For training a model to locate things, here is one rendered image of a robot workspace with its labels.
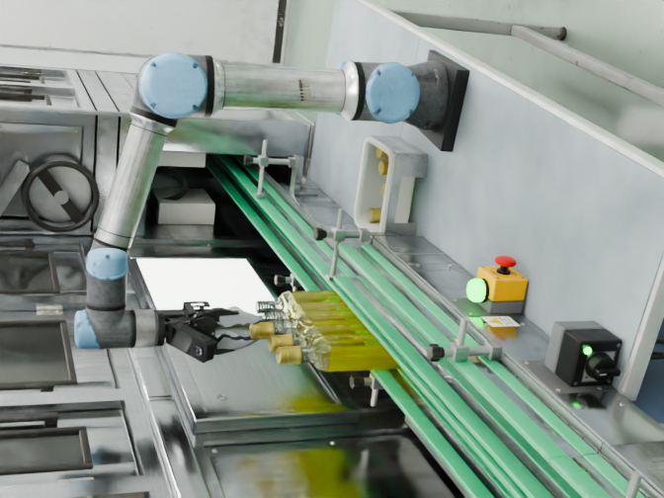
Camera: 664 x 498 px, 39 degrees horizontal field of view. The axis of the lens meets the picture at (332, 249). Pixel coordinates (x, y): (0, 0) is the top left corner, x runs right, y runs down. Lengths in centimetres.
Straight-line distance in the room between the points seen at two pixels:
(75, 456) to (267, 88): 76
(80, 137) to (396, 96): 121
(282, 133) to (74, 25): 278
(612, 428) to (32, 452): 101
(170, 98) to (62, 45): 378
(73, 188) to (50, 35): 276
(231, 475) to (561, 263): 70
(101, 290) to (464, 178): 78
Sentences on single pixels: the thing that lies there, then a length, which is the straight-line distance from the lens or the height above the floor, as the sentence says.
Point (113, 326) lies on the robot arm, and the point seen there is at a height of 146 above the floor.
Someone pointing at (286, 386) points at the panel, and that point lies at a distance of 198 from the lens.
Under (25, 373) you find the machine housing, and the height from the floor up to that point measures 161.
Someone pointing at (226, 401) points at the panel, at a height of 124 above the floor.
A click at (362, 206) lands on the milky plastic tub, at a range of 229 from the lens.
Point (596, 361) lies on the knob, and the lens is 150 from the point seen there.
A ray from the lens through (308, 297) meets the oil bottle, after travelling 203.
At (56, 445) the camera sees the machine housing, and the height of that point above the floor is 157.
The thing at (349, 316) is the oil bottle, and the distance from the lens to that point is 196.
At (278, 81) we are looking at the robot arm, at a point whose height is 118.
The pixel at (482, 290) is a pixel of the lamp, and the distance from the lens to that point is 173.
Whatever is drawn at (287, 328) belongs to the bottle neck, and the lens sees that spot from 191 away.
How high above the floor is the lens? 170
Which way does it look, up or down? 21 degrees down
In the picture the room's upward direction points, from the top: 90 degrees counter-clockwise
